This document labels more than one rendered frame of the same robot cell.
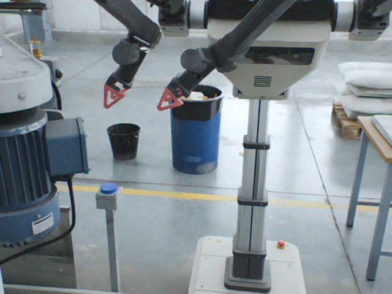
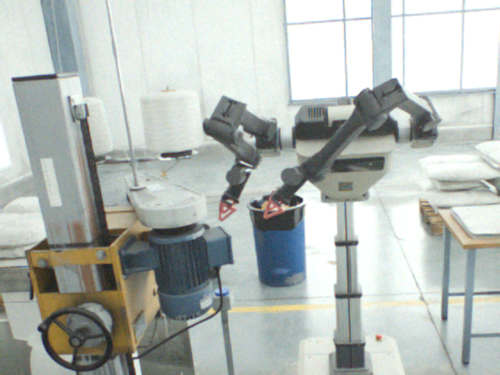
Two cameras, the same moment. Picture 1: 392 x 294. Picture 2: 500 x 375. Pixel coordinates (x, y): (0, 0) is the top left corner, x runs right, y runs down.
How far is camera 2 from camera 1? 0.64 m
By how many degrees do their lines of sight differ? 5
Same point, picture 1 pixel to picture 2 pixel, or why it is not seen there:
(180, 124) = (264, 236)
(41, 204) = (204, 287)
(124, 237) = (222, 354)
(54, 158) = (212, 254)
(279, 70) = (358, 176)
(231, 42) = (319, 160)
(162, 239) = (261, 352)
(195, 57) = (292, 173)
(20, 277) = not seen: outside the picture
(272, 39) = (350, 153)
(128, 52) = (238, 175)
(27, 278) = not seen: outside the picture
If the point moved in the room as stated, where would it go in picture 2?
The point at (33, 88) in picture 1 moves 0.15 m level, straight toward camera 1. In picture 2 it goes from (200, 208) to (218, 222)
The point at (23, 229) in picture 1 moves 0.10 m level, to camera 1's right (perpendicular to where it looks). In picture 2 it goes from (195, 305) to (231, 303)
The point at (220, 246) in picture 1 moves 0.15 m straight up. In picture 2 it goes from (321, 345) to (320, 320)
